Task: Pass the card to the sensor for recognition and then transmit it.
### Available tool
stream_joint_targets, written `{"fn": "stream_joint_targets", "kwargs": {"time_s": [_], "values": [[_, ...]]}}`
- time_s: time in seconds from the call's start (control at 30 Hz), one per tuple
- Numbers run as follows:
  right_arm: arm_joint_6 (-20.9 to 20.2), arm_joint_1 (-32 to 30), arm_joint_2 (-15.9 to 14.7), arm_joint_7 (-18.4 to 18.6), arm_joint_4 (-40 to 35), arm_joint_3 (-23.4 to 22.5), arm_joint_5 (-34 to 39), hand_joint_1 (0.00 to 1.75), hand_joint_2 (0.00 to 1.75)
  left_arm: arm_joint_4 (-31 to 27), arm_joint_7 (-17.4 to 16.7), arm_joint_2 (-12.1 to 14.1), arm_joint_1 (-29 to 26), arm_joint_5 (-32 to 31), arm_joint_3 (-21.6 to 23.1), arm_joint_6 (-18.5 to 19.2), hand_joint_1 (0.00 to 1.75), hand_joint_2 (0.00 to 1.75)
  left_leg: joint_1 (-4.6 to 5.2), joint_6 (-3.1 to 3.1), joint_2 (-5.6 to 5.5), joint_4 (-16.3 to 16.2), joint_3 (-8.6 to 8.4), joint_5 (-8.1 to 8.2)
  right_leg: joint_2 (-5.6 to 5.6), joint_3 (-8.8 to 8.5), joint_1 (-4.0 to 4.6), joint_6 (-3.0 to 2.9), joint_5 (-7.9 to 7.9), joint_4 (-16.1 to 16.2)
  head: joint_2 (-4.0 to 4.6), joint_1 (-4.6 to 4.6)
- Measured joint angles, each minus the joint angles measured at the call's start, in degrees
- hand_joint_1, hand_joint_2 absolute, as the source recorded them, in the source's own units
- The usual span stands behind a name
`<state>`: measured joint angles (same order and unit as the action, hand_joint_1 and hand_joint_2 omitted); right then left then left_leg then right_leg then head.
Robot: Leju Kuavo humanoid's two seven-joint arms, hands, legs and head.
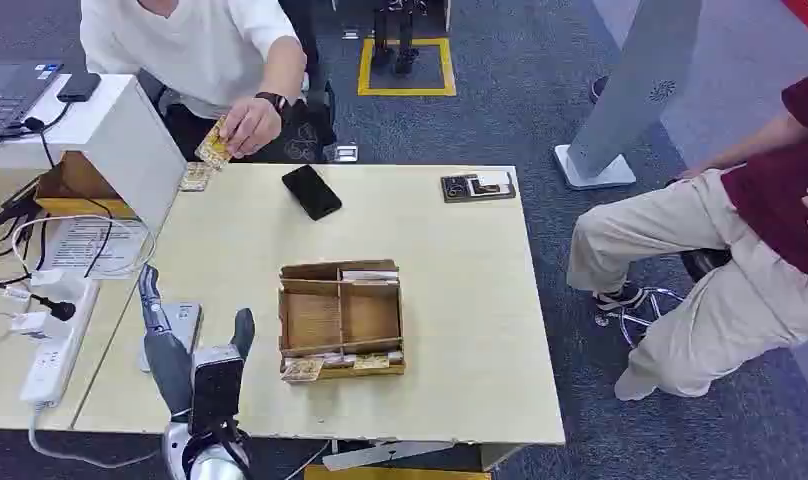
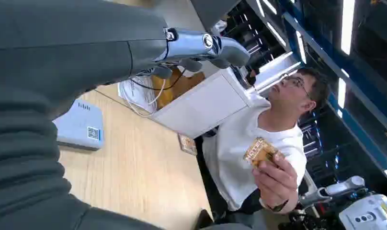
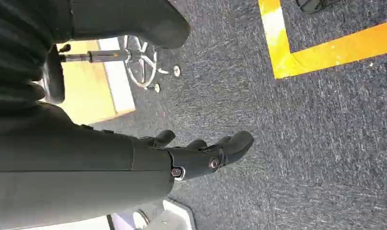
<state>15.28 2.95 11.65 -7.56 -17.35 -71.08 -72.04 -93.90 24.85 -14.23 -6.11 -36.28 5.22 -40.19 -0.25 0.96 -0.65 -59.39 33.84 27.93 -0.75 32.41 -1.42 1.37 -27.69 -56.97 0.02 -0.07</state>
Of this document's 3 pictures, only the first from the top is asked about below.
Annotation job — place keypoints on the person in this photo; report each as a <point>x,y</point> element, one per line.
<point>192,46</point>
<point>742,278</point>

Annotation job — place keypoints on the black power bank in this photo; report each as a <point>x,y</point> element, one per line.
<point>78,87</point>

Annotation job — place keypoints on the white power adapter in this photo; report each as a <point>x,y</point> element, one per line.
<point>56,285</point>
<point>36,324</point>

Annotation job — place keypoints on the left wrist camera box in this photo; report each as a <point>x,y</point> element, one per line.
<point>217,391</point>

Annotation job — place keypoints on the brown cardboard box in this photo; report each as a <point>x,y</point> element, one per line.
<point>79,192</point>

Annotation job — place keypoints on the black smartphone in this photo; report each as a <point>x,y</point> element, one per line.
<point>312,192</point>

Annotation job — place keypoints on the white box shelf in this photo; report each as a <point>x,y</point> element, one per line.
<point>132,146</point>

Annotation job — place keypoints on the black humanoid robot legs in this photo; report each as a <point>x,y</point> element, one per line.
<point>404,40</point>

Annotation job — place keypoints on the black wristwatch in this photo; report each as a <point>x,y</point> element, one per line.
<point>273,101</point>

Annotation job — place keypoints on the grey stand with white base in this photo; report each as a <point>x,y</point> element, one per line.
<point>632,86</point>

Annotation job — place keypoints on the gold patterned card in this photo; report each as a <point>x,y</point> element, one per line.
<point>302,370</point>

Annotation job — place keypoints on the gold card stack in slot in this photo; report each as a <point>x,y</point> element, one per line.
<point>371,362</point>

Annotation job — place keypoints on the small silver metal box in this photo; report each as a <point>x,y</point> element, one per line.
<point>346,154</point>

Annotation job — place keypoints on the wooden card box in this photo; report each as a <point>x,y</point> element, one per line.
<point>341,318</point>

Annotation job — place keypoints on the black plug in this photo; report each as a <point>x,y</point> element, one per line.
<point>61,309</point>

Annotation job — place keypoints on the dark laptop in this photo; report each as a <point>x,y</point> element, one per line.
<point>6,99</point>

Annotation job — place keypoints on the black tray with cards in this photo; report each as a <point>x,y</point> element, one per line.
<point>478,187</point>

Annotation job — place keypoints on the printed paper sheet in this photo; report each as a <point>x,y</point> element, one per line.
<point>73,248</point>

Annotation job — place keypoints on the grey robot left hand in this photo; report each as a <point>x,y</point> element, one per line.
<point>165,361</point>

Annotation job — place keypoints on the black chrome stool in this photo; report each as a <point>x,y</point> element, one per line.
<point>702,262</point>

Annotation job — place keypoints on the white card stack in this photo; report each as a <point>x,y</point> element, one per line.
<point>369,275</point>

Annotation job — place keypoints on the white power strip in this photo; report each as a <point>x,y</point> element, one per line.
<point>53,358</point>

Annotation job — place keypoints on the flat grey router device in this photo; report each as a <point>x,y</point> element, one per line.
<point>183,321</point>

